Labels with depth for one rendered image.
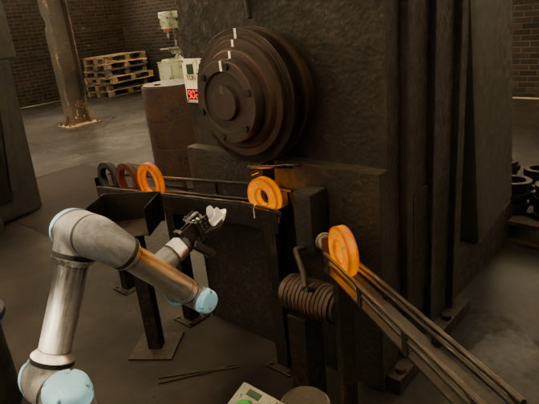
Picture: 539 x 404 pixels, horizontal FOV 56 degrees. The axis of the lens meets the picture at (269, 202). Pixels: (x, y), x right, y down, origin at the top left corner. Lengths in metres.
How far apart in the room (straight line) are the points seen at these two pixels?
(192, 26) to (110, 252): 1.13
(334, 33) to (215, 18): 0.55
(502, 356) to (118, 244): 1.62
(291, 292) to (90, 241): 0.70
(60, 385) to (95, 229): 0.40
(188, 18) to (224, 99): 0.55
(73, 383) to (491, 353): 1.62
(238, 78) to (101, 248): 0.71
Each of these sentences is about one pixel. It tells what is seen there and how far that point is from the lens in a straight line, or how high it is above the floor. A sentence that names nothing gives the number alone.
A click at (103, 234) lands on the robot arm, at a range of 1.33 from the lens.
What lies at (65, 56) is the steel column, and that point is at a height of 1.08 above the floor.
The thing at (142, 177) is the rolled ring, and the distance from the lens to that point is 2.51.
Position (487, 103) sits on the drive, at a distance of 2.40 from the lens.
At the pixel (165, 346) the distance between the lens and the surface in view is 2.43.
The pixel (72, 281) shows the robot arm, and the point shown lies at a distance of 1.45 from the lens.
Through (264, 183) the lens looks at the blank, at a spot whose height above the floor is 0.80.
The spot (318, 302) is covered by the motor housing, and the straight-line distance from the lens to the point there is 1.65.
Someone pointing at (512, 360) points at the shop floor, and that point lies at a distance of 2.32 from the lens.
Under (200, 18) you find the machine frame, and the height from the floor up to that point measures 1.39.
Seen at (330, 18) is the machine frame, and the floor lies 1.35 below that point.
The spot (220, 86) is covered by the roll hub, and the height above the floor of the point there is 1.17.
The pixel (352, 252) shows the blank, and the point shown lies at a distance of 1.44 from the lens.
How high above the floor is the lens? 1.38
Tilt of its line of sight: 20 degrees down
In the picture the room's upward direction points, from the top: 6 degrees counter-clockwise
